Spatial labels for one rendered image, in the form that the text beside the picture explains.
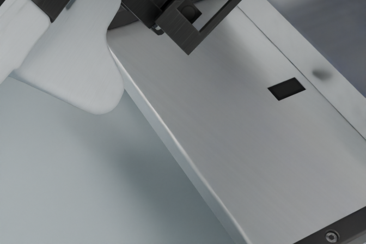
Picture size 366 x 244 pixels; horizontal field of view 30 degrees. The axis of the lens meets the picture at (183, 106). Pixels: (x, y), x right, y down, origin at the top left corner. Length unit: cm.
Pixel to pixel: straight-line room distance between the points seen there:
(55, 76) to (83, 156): 138
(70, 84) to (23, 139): 143
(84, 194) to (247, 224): 110
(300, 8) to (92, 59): 42
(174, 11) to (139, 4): 2
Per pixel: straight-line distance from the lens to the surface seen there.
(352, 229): 49
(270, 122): 56
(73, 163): 164
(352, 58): 64
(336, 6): 69
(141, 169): 162
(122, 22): 63
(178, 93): 57
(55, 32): 27
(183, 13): 32
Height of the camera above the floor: 129
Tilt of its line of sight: 47 degrees down
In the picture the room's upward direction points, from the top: 6 degrees clockwise
